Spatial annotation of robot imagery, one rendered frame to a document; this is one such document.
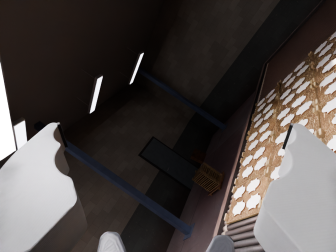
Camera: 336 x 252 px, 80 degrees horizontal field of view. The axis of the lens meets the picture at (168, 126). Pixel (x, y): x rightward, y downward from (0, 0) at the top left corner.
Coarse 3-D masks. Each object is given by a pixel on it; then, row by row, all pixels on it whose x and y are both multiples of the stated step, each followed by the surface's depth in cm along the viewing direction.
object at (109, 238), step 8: (104, 232) 6; (112, 232) 6; (104, 240) 6; (112, 240) 6; (120, 240) 6; (216, 240) 5; (224, 240) 5; (232, 240) 5; (104, 248) 5; (112, 248) 5; (120, 248) 5; (208, 248) 5; (216, 248) 5; (224, 248) 5; (232, 248) 5
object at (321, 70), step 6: (330, 54) 173; (324, 60) 176; (330, 60) 169; (312, 66) 186; (318, 66) 179; (324, 66) 171; (330, 66) 160; (318, 72) 174; (324, 72) 164; (312, 78) 171; (318, 78) 168
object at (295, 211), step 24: (288, 144) 9; (312, 144) 9; (288, 168) 8; (312, 168) 8; (288, 192) 7; (312, 192) 7; (264, 216) 6; (288, 216) 6; (312, 216) 6; (264, 240) 7; (288, 240) 6; (312, 240) 5
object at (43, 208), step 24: (24, 144) 10; (48, 144) 9; (24, 168) 8; (48, 168) 8; (0, 192) 7; (24, 192) 7; (48, 192) 7; (72, 192) 7; (0, 216) 6; (24, 216) 6; (48, 216) 6; (72, 216) 7; (0, 240) 6; (24, 240) 6; (48, 240) 6; (72, 240) 7
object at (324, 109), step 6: (330, 102) 132; (318, 108) 138; (324, 108) 134; (330, 108) 128; (324, 114) 132; (330, 114) 127; (324, 120) 128; (330, 120) 123; (324, 126) 125; (330, 126) 120; (324, 132) 121; (330, 132) 117; (324, 138) 119
